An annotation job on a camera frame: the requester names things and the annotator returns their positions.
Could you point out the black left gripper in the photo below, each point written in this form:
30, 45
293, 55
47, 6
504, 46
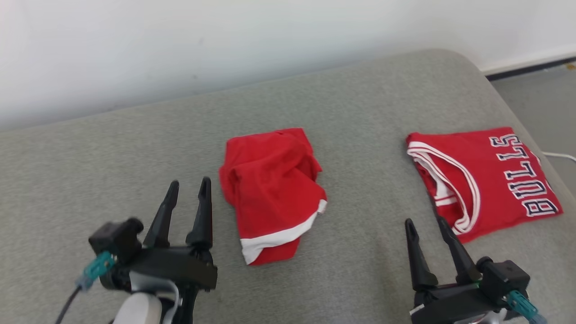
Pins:
180, 267

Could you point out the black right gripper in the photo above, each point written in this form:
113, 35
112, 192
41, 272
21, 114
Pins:
450, 308

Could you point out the red shorts with white trim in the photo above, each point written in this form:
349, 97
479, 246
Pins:
270, 189

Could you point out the red Bulls basketball jersey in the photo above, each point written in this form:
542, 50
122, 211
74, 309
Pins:
490, 180

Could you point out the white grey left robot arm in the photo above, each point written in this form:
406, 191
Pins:
144, 310

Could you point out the grey fabric sofa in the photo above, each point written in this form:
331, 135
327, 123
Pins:
135, 157

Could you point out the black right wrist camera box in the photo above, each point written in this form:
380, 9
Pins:
506, 276

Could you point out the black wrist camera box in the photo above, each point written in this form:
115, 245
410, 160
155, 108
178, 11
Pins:
506, 276
117, 238

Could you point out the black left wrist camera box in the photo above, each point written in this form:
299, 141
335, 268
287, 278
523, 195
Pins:
117, 238

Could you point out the teal right camera connector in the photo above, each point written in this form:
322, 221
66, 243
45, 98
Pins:
524, 306

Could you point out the teal camera connector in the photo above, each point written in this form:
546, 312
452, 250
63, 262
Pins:
96, 266
524, 306

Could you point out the teal left camera connector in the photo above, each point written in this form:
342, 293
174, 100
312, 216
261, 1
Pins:
96, 266

